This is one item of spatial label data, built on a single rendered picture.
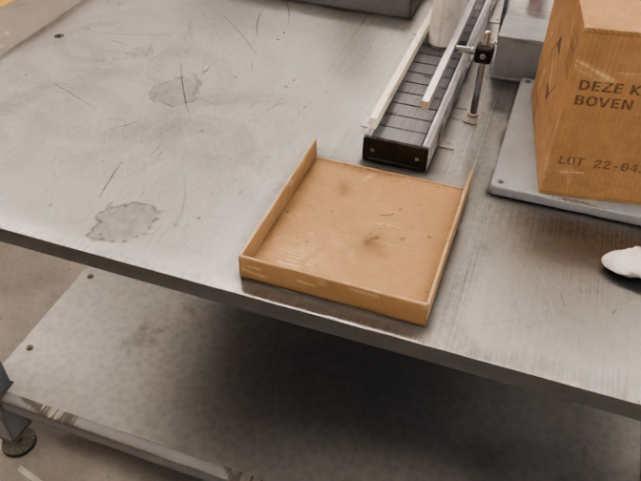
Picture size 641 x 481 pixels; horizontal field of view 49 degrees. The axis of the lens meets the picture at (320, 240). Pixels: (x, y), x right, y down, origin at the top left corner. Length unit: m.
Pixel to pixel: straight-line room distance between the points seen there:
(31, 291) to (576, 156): 1.64
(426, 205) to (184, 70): 0.60
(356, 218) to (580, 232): 0.33
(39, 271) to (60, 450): 0.65
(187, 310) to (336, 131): 0.72
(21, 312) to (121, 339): 0.52
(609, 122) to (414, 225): 0.31
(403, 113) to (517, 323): 0.44
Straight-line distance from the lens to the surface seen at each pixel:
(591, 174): 1.11
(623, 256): 1.04
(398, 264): 0.98
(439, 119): 1.20
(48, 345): 1.78
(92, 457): 1.83
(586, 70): 1.02
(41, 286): 2.25
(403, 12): 1.65
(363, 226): 1.04
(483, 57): 1.24
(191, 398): 1.60
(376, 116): 1.13
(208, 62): 1.47
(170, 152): 1.21
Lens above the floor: 1.51
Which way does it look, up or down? 42 degrees down
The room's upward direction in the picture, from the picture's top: 1 degrees clockwise
